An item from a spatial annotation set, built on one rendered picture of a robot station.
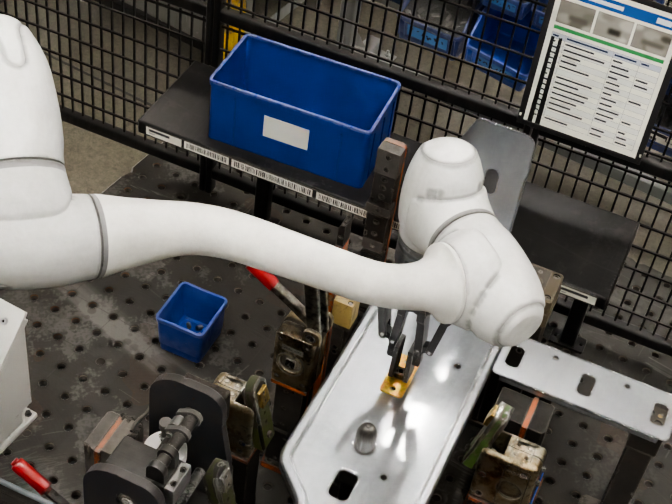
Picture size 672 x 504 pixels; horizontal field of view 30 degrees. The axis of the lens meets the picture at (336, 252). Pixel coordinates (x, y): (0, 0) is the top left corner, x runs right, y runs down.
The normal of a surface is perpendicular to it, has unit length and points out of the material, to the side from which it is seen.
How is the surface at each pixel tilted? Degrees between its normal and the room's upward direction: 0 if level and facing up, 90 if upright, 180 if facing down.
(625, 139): 90
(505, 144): 90
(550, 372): 0
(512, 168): 90
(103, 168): 0
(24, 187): 43
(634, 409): 0
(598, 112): 90
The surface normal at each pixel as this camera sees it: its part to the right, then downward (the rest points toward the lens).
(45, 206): 0.49, -0.13
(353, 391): 0.11, -0.71
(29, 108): 0.67, -0.28
